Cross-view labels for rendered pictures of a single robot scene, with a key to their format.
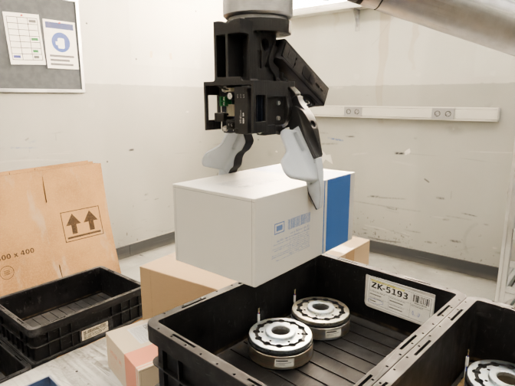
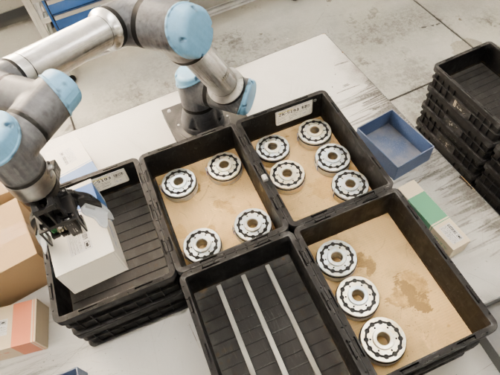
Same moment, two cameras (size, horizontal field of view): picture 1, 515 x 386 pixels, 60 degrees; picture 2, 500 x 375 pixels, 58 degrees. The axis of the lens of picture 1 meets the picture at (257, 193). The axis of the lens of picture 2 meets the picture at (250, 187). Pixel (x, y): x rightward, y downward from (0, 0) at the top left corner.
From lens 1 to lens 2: 72 cm
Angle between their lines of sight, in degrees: 62
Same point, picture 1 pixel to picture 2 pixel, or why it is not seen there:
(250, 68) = (62, 210)
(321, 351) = not seen: hidden behind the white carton
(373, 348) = (117, 212)
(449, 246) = not seen: outside the picture
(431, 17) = not seen: hidden behind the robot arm
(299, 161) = (99, 215)
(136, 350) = (12, 338)
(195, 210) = (78, 274)
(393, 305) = (105, 184)
